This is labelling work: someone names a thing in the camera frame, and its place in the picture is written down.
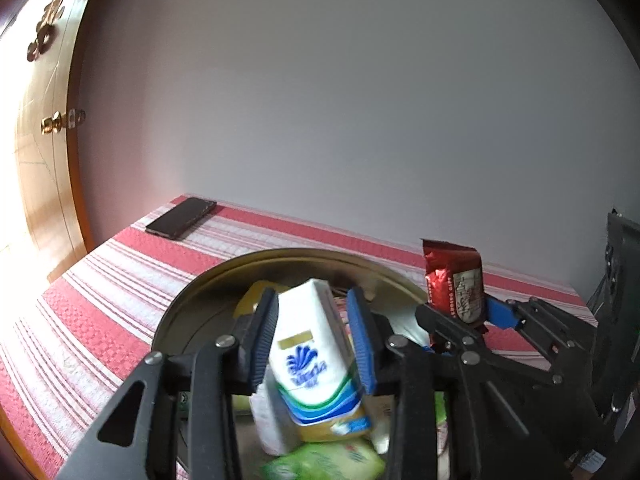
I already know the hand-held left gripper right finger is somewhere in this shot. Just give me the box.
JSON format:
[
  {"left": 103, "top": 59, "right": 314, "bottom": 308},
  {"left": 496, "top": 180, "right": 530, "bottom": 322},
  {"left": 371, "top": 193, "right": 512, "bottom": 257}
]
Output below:
[{"left": 347, "top": 287, "right": 571, "bottom": 480}]

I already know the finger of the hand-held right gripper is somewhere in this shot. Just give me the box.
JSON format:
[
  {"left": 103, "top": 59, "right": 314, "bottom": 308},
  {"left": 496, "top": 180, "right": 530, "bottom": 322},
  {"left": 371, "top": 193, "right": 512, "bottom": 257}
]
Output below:
[
  {"left": 482, "top": 296, "right": 592, "bottom": 387},
  {"left": 414, "top": 304, "right": 557, "bottom": 387}
]

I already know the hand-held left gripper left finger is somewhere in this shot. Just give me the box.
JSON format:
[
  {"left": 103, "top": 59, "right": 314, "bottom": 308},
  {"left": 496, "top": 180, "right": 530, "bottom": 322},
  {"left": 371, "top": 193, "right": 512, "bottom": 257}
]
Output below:
[{"left": 56, "top": 287, "right": 279, "bottom": 480}]

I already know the red snack packet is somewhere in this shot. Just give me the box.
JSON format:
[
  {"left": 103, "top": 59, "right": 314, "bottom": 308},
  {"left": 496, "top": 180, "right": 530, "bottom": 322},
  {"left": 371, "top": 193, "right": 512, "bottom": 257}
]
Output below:
[{"left": 421, "top": 238, "right": 489, "bottom": 335}]

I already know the yellow sponge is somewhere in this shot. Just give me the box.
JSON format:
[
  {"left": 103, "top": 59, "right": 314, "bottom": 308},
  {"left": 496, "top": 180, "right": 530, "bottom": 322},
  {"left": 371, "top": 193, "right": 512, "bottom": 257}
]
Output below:
[{"left": 233, "top": 281, "right": 292, "bottom": 319}]

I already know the white and blue tissue pack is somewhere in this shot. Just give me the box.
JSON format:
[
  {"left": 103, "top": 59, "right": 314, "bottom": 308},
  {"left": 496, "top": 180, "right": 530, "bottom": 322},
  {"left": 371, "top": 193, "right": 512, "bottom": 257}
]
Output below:
[{"left": 267, "top": 279, "right": 374, "bottom": 443}]

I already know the round metal tin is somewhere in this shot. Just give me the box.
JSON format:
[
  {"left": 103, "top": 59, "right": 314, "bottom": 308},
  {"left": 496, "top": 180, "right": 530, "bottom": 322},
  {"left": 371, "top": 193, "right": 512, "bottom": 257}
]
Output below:
[{"left": 151, "top": 249, "right": 437, "bottom": 480}]

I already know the bright green tissue pack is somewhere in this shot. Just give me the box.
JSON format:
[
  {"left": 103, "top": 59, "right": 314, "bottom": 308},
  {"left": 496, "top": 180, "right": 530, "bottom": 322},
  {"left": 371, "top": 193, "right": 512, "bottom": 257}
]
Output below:
[{"left": 260, "top": 437, "right": 387, "bottom": 480}]

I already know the black smartphone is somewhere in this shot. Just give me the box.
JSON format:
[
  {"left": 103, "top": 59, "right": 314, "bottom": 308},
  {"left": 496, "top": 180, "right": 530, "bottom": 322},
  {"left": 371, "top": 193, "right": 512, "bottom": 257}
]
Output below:
[{"left": 145, "top": 197, "right": 218, "bottom": 240}]

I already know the red striped bedspread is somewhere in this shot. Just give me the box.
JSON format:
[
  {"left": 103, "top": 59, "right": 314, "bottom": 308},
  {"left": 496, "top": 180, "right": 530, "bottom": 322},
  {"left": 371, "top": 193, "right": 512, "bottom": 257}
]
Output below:
[{"left": 0, "top": 194, "right": 599, "bottom": 480}]

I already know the wooden door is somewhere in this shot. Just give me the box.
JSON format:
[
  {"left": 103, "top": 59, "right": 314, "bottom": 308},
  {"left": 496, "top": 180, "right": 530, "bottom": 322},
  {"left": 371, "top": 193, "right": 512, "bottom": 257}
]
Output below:
[{"left": 0, "top": 0, "right": 93, "bottom": 283}]

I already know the dark door ornament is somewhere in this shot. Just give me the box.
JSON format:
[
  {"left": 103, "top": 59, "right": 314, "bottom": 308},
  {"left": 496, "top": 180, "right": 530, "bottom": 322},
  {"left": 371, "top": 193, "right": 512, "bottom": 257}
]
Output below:
[{"left": 27, "top": 0, "right": 72, "bottom": 62}]

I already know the brass door handle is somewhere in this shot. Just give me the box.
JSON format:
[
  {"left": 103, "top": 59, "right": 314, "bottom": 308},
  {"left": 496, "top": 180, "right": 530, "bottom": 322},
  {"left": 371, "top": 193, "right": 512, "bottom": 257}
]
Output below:
[{"left": 41, "top": 109, "right": 87, "bottom": 135}]

